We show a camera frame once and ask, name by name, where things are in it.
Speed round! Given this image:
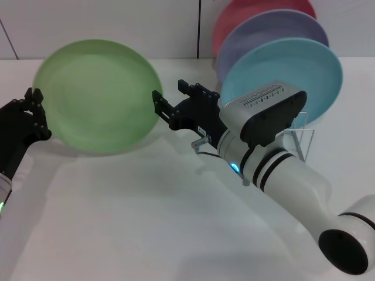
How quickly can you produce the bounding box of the right wrist cable with plug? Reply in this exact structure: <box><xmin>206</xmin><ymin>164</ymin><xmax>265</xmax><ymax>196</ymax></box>
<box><xmin>191</xmin><ymin>135</ymin><xmax>225</xmax><ymax>159</ymax></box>

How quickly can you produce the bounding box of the red plate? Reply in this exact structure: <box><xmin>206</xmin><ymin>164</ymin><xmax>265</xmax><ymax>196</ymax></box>
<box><xmin>213</xmin><ymin>0</ymin><xmax>318</xmax><ymax>58</ymax></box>

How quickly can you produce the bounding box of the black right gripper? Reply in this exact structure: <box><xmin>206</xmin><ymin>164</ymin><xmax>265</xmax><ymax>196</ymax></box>
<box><xmin>152</xmin><ymin>78</ymin><xmax>229</xmax><ymax>145</ymax></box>

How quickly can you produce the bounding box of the metal wire plate rack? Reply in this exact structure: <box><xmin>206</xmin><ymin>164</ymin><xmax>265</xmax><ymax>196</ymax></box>
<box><xmin>275</xmin><ymin>110</ymin><xmax>316</xmax><ymax>163</ymax></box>

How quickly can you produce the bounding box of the green plate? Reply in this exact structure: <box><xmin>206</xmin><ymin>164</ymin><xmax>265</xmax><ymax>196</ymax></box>
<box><xmin>32</xmin><ymin>39</ymin><xmax>163</xmax><ymax>155</ymax></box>

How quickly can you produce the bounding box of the light blue plate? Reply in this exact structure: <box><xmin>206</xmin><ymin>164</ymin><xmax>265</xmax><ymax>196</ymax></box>
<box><xmin>220</xmin><ymin>37</ymin><xmax>343</xmax><ymax>125</ymax></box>

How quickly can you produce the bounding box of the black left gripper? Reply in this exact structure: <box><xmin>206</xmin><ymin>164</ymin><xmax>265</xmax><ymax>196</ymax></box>
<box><xmin>0</xmin><ymin>87</ymin><xmax>52</xmax><ymax>180</ymax></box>

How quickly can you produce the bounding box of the purple plate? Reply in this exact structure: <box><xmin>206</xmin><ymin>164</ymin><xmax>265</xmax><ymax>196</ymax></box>
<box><xmin>216</xmin><ymin>9</ymin><xmax>329</xmax><ymax>77</ymax></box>

